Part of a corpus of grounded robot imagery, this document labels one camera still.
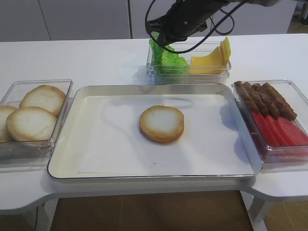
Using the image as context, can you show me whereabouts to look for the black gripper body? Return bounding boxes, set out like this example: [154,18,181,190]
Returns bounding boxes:
[146,4,208,41]

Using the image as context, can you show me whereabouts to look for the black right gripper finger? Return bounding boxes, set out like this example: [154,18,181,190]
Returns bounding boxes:
[167,36,187,45]

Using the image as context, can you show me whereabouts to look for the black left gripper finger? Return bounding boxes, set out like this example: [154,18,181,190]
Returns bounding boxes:
[157,32,168,47]

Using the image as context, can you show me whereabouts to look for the green lettuce leaf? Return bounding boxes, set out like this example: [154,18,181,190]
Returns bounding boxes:
[160,50,189,75]
[149,38,164,66]

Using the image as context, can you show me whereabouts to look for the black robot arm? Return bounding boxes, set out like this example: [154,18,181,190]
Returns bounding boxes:
[144,0,278,54]

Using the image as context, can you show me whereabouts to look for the green lettuce leaf in container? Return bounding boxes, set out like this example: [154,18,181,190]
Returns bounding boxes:
[149,38,164,66]

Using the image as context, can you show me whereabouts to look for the clear lettuce cheese container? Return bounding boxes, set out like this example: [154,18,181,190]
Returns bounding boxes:
[146,41,231,85]

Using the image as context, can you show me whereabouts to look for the flat yellow cheese slice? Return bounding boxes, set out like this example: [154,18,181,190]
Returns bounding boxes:
[190,46,231,75]

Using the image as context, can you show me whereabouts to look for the upright yellow cheese slices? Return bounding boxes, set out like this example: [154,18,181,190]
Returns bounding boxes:
[219,36,231,64]

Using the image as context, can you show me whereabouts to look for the bottom bun on tray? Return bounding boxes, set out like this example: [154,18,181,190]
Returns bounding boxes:
[139,105,184,143]

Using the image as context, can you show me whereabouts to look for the left brown meat patty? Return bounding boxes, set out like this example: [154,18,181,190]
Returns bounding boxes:
[234,81,260,114]

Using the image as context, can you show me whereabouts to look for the brown meat patty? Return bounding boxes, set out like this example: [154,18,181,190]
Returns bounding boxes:
[234,81,260,114]
[262,82,297,121]
[252,83,281,119]

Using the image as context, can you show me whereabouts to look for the white metal tray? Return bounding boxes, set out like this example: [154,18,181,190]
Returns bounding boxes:
[48,84,263,181]

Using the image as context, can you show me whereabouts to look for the middle brown meat patty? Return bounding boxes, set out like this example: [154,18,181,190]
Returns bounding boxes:
[252,83,281,119]

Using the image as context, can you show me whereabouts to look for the right brown meat patty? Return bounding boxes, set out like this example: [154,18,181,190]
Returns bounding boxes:
[262,82,297,121]

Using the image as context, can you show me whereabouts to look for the clear meat tomato container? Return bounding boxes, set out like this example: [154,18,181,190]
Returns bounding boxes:
[232,80,308,163]

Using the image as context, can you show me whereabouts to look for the back bun slice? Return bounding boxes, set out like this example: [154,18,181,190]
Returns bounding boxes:
[19,85,66,117]

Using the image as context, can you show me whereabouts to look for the bun slice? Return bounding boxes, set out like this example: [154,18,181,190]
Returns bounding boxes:
[19,85,66,117]
[6,106,57,141]
[0,104,17,142]

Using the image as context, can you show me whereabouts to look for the left red tomato slice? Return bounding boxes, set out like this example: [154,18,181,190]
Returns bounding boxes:
[252,112,279,146]

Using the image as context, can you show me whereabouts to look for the red tomato slice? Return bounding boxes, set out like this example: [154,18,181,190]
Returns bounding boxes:
[265,115,293,146]
[276,117,308,146]
[252,112,279,146]

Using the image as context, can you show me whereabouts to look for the middle red tomato slice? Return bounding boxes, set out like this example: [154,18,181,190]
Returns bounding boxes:
[265,115,293,146]

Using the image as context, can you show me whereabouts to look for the clear bun container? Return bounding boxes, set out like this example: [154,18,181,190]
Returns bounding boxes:
[0,79,73,159]

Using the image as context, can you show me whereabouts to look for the front bun slice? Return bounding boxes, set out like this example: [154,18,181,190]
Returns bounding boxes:
[6,106,57,141]

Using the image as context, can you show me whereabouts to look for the right red tomato slice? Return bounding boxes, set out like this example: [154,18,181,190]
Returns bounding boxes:
[276,117,308,146]

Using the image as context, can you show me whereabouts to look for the left bun slice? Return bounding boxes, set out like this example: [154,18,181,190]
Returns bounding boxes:
[0,104,17,142]

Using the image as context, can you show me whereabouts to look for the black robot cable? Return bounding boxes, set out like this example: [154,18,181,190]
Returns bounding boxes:
[144,0,248,54]

